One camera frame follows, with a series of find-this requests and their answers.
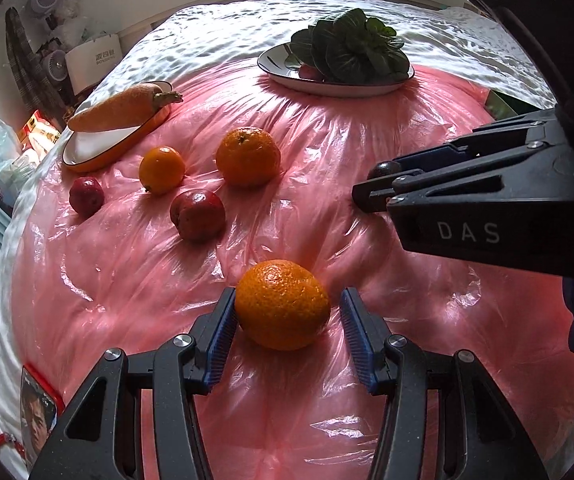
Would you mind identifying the smartphone in red case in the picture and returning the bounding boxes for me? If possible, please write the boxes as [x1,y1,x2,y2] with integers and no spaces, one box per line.
[20,364,65,470]

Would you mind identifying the large orange carrot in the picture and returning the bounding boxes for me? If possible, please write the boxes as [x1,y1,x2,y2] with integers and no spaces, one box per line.
[68,82,182,132]

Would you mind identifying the dark purple plum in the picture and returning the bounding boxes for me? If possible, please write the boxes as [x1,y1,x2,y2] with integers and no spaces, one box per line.
[367,159,402,180]

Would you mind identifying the red apple at left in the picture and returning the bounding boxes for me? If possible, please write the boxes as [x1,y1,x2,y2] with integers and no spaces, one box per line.
[69,177,105,218]

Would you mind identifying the plaid hanging cloth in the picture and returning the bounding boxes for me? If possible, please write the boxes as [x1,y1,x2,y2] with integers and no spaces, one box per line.
[4,6,67,128]

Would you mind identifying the smooth orange at back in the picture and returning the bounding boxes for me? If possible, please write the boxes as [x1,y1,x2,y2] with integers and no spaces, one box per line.
[138,146,186,195]

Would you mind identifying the red apple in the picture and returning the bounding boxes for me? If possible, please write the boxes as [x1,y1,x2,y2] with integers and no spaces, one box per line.
[170,190,226,243]
[69,177,105,218]

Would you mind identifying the white bed quilt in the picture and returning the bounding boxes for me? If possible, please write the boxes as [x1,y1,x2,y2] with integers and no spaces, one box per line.
[0,0,558,480]

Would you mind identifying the white heart shaped plate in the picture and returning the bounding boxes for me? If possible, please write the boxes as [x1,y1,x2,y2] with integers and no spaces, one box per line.
[257,44,415,99]

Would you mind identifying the bumpy orange at back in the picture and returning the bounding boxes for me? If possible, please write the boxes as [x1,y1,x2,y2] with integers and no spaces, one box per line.
[214,127,281,188]

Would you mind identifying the dark green leafy vegetable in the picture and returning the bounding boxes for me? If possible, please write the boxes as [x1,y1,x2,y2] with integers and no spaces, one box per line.
[288,8,412,86]

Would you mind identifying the pink plastic sheet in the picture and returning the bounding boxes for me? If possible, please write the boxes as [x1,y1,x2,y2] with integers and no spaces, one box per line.
[12,60,574,476]

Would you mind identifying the orange rimmed white plate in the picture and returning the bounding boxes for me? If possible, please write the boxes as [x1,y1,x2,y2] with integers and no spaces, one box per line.
[62,80,175,174]

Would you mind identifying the red yellow snack package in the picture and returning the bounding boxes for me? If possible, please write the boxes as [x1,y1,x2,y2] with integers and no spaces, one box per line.
[17,110,60,160]

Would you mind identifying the white paper bag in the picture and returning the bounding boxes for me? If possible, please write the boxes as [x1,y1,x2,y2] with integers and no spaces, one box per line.
[65,34,124,96]

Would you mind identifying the large bumpy orange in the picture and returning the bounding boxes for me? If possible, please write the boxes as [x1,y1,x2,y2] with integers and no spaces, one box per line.
[235,259,331,351]

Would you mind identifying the red apple in middle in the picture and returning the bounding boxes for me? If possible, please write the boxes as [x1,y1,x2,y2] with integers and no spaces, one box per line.
[170,190,226,243]

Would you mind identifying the green tray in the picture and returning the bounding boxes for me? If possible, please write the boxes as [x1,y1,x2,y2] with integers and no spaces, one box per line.
[484,90,540,120]

